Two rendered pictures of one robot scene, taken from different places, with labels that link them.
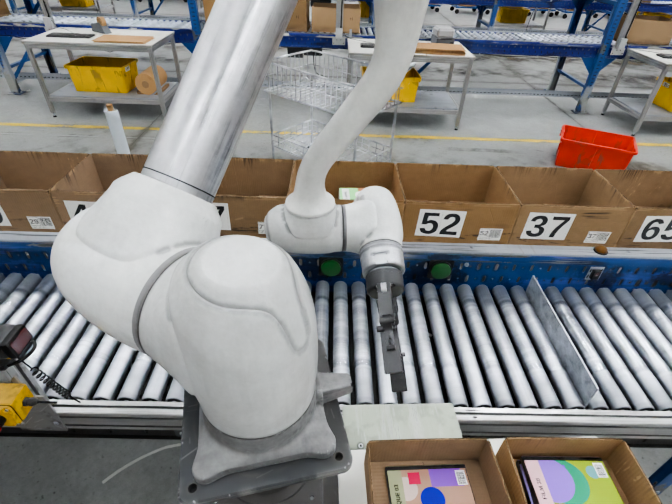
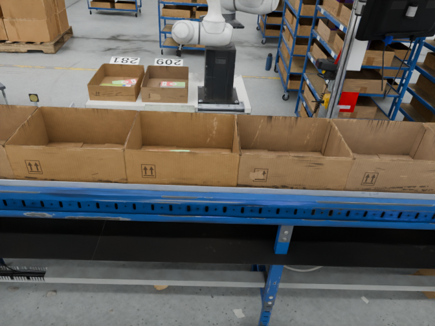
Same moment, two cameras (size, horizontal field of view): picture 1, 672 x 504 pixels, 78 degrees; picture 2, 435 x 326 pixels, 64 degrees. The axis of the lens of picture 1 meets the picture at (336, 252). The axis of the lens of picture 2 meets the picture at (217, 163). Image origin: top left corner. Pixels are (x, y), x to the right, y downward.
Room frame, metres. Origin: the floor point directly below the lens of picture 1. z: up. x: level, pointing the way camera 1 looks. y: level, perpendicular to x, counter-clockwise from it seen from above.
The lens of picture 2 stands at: (2.45, 0.08, 1.69)
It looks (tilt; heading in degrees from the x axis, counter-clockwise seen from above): 35 degrees down; 179
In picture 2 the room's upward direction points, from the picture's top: 4 degrees clockwise
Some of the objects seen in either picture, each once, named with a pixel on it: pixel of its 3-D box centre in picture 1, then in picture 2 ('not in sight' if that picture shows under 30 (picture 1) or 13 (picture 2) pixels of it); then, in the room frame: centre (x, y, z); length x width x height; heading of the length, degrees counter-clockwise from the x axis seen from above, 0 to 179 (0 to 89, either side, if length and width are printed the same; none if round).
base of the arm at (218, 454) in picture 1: (274, 393); (218, 17); (0.33, 0.08, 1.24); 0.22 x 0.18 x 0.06; 104
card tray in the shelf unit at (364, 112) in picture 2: not in sight; (347, 100); (-0.07, 1.12, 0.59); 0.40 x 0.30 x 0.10; 179
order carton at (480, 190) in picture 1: (449, 202); (81, 145); (1.34, -0.42, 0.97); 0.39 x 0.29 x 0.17; 91
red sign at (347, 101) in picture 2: not in sight; (342, 101); (0.55, 0.83, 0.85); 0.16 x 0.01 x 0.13; 91
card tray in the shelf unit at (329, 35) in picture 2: not in sight; (341, 31); (-0.55, 1.10, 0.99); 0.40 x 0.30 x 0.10; 179
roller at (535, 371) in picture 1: (521, 341); not in sight; (0.89, -0.61, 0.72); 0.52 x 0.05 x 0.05; 1
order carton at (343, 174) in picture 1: (344, 199); (184, 149); (1.33, -0.02, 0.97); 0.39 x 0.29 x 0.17; 91
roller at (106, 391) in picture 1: (136, 332); not in sight; (0.86, 0.62, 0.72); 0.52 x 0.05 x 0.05; 1
